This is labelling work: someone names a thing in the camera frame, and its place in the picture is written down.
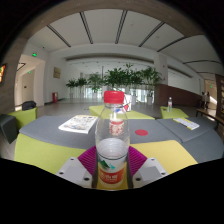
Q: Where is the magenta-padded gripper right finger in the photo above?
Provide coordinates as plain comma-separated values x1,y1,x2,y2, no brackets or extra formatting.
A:
127,145,169,190

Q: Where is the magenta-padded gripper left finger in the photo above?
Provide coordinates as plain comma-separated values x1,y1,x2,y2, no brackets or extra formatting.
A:
55,145,98,190

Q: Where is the red-capped clear water bottle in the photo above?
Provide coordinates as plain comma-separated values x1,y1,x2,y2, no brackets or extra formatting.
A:
94,90,131,191

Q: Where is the small clear water bottle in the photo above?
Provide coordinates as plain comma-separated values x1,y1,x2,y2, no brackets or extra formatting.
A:
167,96,174,113

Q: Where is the colourful printed magazine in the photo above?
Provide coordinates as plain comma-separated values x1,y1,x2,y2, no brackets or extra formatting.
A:
58,114,99,135

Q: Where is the large lime green table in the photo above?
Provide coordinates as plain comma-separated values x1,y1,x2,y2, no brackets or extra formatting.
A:
88,104,155,120

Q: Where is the small lime green table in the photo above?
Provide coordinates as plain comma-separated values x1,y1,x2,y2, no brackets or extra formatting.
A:
159,105,190,120

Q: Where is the lime green armchair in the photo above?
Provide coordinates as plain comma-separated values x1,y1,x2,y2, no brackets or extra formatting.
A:
7,107,38,129

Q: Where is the dark grey ottoman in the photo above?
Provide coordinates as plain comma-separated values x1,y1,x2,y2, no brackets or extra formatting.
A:
0,113,18,145

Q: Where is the black chair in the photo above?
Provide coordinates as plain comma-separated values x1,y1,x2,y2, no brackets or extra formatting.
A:
21,100,37,112

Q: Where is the wooden bench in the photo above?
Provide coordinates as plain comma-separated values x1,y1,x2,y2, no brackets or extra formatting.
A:
195,107,224,129

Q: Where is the group of potted plants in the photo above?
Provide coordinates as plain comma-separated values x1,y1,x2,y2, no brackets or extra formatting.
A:
65,63,163,101

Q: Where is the framed wall picture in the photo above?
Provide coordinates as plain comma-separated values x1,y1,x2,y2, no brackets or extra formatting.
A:
53,66,62,80

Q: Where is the orange wall screen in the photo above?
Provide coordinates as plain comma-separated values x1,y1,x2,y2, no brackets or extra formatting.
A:
0,63,7,85

